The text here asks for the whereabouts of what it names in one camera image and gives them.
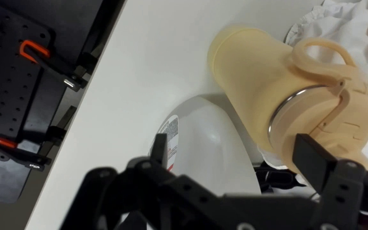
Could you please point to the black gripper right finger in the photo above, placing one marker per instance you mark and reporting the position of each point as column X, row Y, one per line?
column 345, row 191

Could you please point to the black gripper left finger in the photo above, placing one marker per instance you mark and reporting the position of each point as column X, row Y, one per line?
column 149, row 199

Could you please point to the translucent white plastic jug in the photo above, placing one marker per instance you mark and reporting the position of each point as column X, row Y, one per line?
column 213, row 144

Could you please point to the black garment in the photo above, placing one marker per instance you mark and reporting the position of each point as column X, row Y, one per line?
column 280, row 176

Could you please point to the tan plastic water bottle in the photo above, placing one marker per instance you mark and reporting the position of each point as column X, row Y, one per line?
column 256, row 80

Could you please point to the white crumpled bed sheet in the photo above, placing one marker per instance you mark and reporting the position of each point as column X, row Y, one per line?
column 363, row 25

